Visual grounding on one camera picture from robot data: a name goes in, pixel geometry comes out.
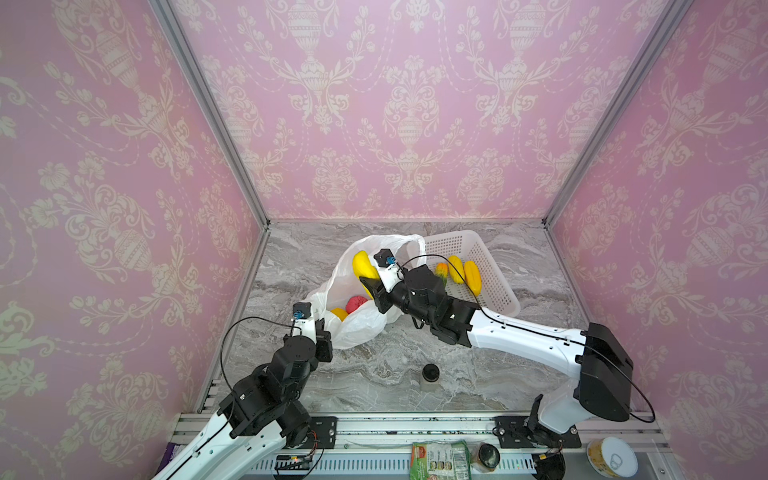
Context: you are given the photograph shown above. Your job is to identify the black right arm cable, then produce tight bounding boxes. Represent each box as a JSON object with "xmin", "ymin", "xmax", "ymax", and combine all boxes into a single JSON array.
[{"xmin": 397, "ymin": 253, "xmax": 657, "ymax": 425}]

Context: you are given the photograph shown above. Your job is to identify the red toy apple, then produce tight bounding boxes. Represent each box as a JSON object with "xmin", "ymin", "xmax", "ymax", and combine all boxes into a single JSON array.
[{"xmin": 345, "ymin": 295, "xmax": 368, "ymax": 314}]

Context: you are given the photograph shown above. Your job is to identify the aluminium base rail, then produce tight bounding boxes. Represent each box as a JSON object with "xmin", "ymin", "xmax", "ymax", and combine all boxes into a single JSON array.
[{"xmin": 243, "ymin": 411, "xmax": 685, "ymax": 479}]

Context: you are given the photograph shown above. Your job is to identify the yellow tin can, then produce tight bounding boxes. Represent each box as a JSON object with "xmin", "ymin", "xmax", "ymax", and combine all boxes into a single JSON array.
[{"xmin": 586, "ymin": 437, "xmax": 639, "ymax": 479}]

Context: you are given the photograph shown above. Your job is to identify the small black cylinder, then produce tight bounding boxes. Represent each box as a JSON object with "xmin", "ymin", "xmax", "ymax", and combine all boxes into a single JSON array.
[{"xmin": 421, "ymin": 363, "xmax": 440, "ymax": 385}]

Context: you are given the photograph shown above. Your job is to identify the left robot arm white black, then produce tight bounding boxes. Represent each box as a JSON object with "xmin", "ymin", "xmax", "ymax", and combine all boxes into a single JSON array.
[{"xmin": 155, "ymin": 318, "xmax": 333, "ymax": 479}]

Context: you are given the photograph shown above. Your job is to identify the yellow ridged toy fruit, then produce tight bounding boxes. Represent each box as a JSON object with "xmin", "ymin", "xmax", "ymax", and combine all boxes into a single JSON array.
[{"xmin": 464, "ymin": 261, "xmax": 483, "ymax": 297}]

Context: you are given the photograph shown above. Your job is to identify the white plastic bag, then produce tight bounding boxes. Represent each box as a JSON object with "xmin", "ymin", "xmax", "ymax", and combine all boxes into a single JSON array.
[{"xmin": 304, "ymin": 234, "xmax": 426, "ymax": 350}]

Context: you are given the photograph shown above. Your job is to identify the white perforated plastic basket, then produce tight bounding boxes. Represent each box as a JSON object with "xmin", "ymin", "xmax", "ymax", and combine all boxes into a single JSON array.
[{"xmin": 423, "ymin": 230, "xmax": 521, "ymax": 317}]

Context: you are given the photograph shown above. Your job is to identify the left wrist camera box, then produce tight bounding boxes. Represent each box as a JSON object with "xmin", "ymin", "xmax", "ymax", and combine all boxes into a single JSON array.
[{"xmin": 291, "ymin": 302, "xmax": 317, "ymax": 343}]

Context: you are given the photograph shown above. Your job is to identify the orange green toy mango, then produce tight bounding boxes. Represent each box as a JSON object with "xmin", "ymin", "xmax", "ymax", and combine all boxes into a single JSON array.
[{"xmin": 435, "ymin": 263, "xmax": 450, "ymax": 284}]

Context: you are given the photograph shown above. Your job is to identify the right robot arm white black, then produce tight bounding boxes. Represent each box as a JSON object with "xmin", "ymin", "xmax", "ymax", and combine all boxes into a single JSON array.
[{"xmin": 358, "ymin": 265, "xmax": 633, "ymax": 447}]

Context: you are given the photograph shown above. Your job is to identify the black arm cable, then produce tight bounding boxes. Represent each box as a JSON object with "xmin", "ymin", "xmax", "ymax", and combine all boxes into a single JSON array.
[
  {"xmin": 219, "ymin": 316, "xmax": 301, "ymax": 397},
  {"xmin": 397, "ymin": 253, "xmax": 657, "ymax": 425}
]

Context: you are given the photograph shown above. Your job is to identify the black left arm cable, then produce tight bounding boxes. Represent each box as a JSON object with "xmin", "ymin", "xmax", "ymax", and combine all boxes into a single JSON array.
[{"xmin": 219, "ymin": 316, "xmax": 301, "ymax": 397}]

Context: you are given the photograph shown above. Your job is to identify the silver corner post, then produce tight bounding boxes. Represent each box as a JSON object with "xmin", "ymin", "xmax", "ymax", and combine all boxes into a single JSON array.
[
  {"xmin": 542, "ymin": 0, "xmax": 693, "ymax": 232},
  {"xmin": 149, "ymin": 0, "xmax": 270, "ymax": 230}
]

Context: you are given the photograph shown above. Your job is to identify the dark lidded jar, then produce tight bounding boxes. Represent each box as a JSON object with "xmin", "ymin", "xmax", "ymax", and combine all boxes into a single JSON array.
[{"xmin": 471, "ymin": 442, "xmax": 501, "ymax": 473}]

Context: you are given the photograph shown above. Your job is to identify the silver left corner post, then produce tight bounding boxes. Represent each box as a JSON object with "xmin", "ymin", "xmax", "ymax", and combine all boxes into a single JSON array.
[{"xmin": 149, "ymin": 0, "xmax": 270, "ymax": 230}]

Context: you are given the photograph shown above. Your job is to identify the green snack packet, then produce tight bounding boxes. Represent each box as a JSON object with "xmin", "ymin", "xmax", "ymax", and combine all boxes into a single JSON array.
[{"xmin": 409, "ymin": 441, "xmax": 472, "ymax": 480}]

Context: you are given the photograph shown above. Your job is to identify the silver right corner post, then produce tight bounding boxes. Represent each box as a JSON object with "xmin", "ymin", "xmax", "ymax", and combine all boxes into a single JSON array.
[{"xmin": 542, "ymin": 0, "xmax": 693, "ymax": 232}]

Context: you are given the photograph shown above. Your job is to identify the long yellow toy fruit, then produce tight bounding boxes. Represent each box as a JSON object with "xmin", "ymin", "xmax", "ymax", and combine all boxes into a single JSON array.
[{"xmin": 352, "ymin": 251, "xmax": 380, "ymax": 299}]

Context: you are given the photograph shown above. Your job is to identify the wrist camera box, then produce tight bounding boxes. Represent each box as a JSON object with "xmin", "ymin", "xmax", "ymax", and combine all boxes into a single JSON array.
[
  {"xmin": 291, "ymin": 302, "xmax": 317, "ymax": 343},
  {"xmin": 373, "ymin": 248, "xmax": 401, "ymax": 293}
]

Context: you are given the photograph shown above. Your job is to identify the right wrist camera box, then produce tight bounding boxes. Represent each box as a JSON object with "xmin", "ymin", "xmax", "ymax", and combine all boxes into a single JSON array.
[{"xmin": 373, "ymin": 248, "xmax": 401, "ymax": 293}]

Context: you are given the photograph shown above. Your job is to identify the yellow toy corn fruit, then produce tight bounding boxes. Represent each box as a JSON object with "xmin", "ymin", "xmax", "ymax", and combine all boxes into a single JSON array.
[{"xmin": 447, "ymin": 255, "xmax": 465, "ymax": 285}]

